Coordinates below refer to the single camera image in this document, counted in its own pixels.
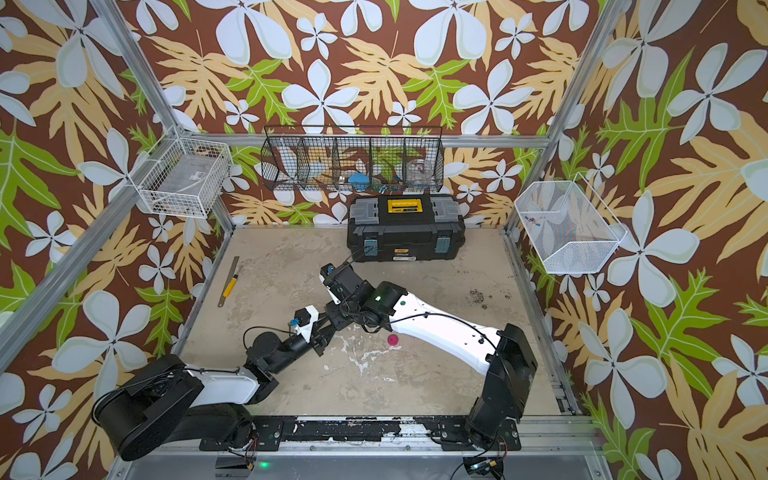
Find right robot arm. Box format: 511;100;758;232
320;262;538;449

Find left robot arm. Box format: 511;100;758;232
92;319;337;461

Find black toolbox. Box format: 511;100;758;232
346;194;466;262

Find blue object in basket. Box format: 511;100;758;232
348;173;371;191

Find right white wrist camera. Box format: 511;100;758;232
320;262;358;303

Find yellow handled metal file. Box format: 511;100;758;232
217;255;240;308

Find black wire basket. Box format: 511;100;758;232
259;125;445;194

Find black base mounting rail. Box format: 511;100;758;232
200;415;521;453

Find white wire basket left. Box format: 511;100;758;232
130;127;233;219

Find white wire basket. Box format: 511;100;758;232
130;127;233;219
515;176;628;276

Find white wire basket right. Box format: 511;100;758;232
515;176;628;276

